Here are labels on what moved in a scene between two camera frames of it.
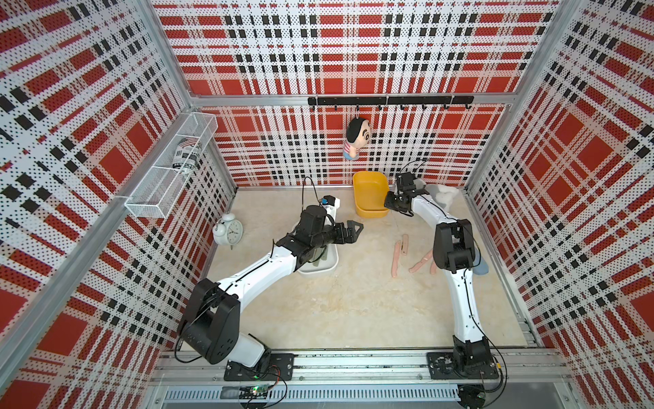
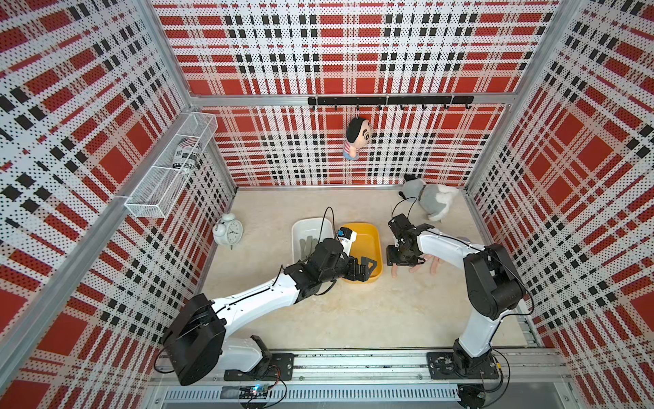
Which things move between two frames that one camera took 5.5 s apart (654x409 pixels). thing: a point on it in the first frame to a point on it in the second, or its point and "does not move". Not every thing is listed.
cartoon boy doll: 358,134 does not move
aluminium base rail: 359,377 does not move
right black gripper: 388,202 to 392,258
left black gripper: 350,237 to 364,274
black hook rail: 392,100 does not move
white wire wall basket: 160,187 does not move
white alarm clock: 229,231 does not move
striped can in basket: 187,154 does not move
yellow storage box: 370,189 to 368,244
